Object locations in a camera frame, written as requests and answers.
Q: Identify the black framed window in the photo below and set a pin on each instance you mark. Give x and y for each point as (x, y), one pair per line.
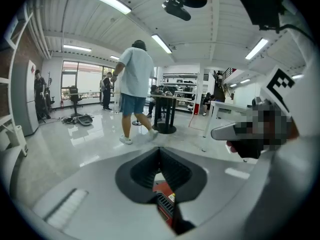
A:
(85, 81)

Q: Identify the small ceiling sensor dome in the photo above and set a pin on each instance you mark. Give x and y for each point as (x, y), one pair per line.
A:
(112, 20)

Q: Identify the person's white shirt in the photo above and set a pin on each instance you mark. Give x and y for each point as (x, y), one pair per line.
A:
(307, 104)

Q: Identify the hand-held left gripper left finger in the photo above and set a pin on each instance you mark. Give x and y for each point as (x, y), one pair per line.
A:
(100, 196)

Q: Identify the white ceiling pipe bundle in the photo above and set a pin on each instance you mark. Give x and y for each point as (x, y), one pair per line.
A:
(41, 39)

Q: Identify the black clamped device box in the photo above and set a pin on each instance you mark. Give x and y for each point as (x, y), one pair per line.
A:
(260, 9)

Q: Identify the white support column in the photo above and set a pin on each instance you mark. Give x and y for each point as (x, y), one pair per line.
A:
(202, 89)

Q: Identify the white storage shelving unit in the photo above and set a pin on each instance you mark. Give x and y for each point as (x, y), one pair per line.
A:
(180, 75)

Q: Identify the black head-mounted camera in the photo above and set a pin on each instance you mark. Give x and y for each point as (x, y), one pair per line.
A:
(176, 9)

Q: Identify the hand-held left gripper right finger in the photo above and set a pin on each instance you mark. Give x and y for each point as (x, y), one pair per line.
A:
(215, 184)

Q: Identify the grey plastic seat shell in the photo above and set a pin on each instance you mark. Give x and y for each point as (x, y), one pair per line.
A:
(85, 120)

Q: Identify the dark staircase with railing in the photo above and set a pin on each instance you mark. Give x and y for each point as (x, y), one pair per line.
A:
(220, 91)

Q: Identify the white shelf rack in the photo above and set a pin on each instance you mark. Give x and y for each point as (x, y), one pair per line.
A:
(11, 89)

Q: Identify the light wooden long table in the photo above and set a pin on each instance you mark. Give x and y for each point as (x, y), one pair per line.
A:
(115, 93)

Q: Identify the round beige table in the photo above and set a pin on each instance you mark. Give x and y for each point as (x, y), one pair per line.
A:
(165, 127)

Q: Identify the red fire extinguisher box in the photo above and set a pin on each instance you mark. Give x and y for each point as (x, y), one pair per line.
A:
(196, 109)

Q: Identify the black office chair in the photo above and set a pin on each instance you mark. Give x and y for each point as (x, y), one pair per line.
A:
(75, 96)

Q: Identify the small white appliance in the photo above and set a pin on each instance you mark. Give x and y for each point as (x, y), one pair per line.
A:
(20, 139)

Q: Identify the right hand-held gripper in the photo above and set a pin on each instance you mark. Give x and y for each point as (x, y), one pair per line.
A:
(277, 84)

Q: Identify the grey refrigerator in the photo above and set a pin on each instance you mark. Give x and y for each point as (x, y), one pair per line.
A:
(25, 96)

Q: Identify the white rectangular table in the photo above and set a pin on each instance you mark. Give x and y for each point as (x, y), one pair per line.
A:
(225, 106)

